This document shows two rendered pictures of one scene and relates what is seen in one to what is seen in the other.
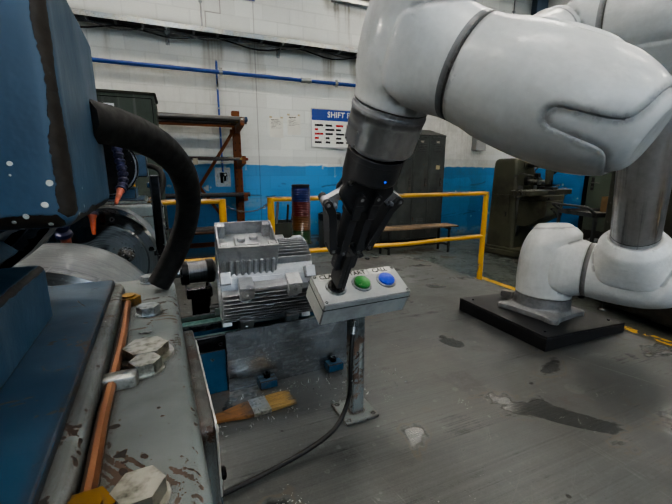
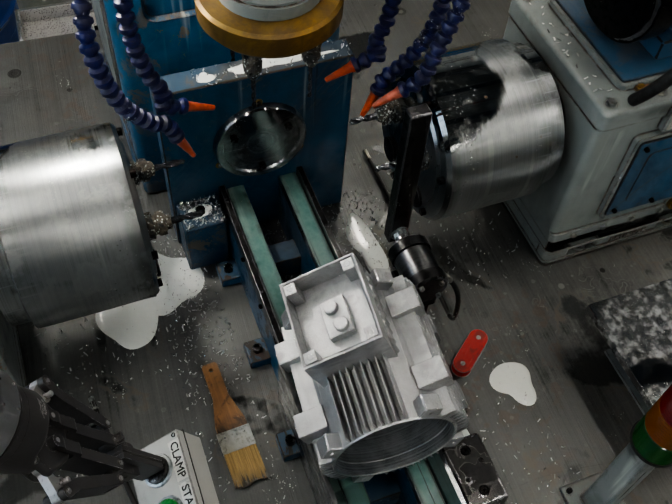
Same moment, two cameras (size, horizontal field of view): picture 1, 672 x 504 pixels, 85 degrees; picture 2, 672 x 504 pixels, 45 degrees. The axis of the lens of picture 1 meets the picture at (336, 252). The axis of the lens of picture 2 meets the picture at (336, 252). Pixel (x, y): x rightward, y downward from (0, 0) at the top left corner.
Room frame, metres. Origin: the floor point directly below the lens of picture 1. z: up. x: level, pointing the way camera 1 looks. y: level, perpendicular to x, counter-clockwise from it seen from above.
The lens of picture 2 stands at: (0.77, -0.31, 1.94)
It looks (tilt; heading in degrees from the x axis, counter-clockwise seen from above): 54 degrees down; 91
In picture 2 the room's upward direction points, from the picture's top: 5 degrees clockwise
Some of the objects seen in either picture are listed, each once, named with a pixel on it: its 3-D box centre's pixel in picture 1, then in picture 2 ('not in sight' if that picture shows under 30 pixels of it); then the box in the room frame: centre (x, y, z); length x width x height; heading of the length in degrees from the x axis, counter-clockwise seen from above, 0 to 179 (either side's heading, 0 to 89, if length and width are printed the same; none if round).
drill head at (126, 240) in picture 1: (109, 254); (481, 125); (0.97, 0.61, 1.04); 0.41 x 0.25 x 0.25; 26
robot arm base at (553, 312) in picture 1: (535, 299); not in sight; (1.09, -0.63, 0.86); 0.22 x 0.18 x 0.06; 33
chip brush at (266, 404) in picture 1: (244, 410); (229, 421); (0.63, 0.18, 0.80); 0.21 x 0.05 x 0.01; 118
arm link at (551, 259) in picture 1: (552, 258); not in sight; (1.07, -0.65, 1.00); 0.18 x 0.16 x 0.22; 46
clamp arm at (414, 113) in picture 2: (160, 230); (406, 179); (0.85, 0.41, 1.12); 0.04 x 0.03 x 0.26; 116
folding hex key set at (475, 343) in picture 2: not in sight; (469, 352); (0.99, 0.33, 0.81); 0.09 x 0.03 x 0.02; 63
